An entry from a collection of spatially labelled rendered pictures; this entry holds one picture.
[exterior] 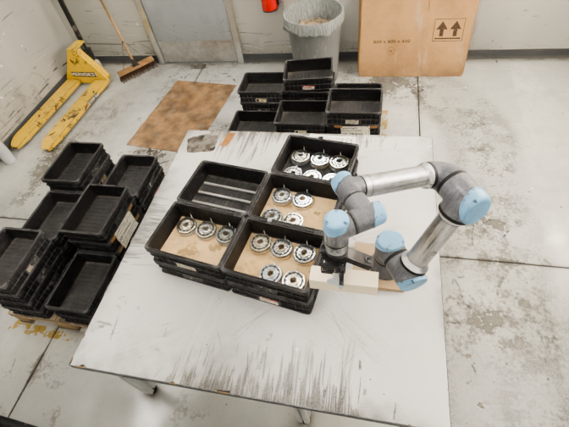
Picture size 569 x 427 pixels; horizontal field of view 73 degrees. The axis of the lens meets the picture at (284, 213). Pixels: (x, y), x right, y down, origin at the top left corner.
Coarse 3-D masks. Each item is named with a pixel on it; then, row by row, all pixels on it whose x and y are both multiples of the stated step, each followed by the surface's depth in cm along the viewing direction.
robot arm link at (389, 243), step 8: (384, 232) 164; (392, 232) 163; (376, 240) 163; (384, 240) 161; (392, 240) 160; (400, 240) 160; (376, 248) 164; (384, 248) 158; (392, 248) 157; (400, 248) 158; (376, 256) 168; (384, 256) 160; (392, 256) 157; (384, 264) 161
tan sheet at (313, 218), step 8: (272, 192) 202; (272, 200) 199; (320, 200) 195; (328, 200) 194; (264, 208) 196; (280, 208) 194; (288, 208) 194; (312, 208) 192; (320, 208) 191; (328, 208) 191; (304, 216) 190; (312, 216) 189; (320, 216) 188; (304, 224) 187; (312, 224) 186; (320, 224) 185
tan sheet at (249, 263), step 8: (248, 240) 185; (272, 240) 183; (248, 248) 182; (240, 256) 180; (248, 256) 179; (256, 256) 179; (264, 256) 178; (272, 256) 177; (240, 264) 177; (248, 264) 176; (256, 264) 176; (264, 264) 175; (280, 264) 174; (288, 264) 174; (296, 264) 173; (312, 264) 172; (248, 272) 174; (256, 272) 173; (304, 272) 170
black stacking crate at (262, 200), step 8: (272, 176) 198; (280, 176) 196; (272, 184) 201; (280, 184) 200; (288, 184) 198; (296, 184) 196; (304, 184) 194; (312, 184) 191; (320, 184) 189; (264, 192) 193; (296, 192) 200; (312, 192) 197; (320, 192) 194; (328, 192) 192; (264, 200) 195; (336, 200) 194; (256, 208) 187
